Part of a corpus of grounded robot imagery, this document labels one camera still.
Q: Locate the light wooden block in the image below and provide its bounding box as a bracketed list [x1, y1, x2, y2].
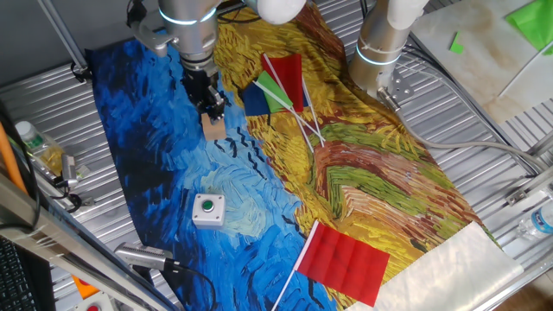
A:
[201, 112, 227, 142]

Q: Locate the small green flag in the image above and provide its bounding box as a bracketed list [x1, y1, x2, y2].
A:
[252, 71, 326, 143]

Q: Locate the bright green paper sheet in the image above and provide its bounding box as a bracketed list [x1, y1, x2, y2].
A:
[505, 0, 553, 56]

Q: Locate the orange box red button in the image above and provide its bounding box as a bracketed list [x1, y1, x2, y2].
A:
[71, 275, 101, 300]

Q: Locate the yellow liquid bottle green label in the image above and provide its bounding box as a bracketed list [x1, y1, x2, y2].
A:
[15, 120, 66, 176]

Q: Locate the black ribbed camera cable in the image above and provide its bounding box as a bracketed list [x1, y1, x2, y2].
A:
[162, 257, 218, 311]

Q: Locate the small red flag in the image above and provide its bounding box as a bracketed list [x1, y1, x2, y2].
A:
[260, 53, 315, 153]

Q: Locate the ribbed silver camera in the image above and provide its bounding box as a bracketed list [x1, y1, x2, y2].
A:
[114, 241, 174, 272]

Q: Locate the clear water bottle blue label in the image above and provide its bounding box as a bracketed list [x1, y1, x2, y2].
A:
[516, 202, 553, 241]

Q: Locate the small green paper scrap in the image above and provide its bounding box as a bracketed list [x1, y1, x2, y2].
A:
[448, 31, 466, 55]

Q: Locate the grey box red button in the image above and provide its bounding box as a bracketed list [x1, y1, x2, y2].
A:
[73, 292, 117, 311]

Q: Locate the thin metal rod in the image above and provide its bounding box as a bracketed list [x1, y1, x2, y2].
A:
[36, 0, 91, 70]

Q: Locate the white glossy sheet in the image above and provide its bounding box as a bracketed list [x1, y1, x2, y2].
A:
[345, 221, 525, 311]

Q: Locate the aluminium profile bracket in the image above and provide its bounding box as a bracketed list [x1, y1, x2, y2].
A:
[505, 129, 553, 206]

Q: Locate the grey robot cable conduit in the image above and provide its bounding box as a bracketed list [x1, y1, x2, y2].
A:
[378, 88, 550, 172]

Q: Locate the orange pole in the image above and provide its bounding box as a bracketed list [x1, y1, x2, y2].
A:
[0, 123, 28, 194]

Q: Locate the aluminium frame bar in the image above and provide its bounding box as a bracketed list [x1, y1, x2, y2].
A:
[0, 170, 185, 311]

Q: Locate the small silver black device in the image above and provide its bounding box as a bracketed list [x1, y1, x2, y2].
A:
[60, 153, 81, 189]

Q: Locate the grey box green push button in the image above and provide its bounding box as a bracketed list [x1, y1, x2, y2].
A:
[191, 193, 226, 231]

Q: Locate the beige marble board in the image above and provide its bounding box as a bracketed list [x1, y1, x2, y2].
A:
[410, 0, 553, 125]

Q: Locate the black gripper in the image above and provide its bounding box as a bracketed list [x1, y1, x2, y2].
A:
[184, 68, 226, 123]

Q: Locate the black keyboard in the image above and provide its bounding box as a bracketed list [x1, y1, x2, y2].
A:
[0, 237, 39, 311]

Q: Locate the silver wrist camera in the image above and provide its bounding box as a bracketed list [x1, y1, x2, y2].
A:
[128, 17, 179, 58]

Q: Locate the painted landscape print cloth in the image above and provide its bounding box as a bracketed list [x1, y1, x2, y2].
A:
[84, 0, 502, 311]

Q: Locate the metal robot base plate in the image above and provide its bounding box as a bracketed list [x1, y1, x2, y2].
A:
[375, 68, 416, 103]

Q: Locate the large red flag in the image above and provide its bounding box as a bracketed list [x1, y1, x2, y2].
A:
[270, 219, 391, 311]

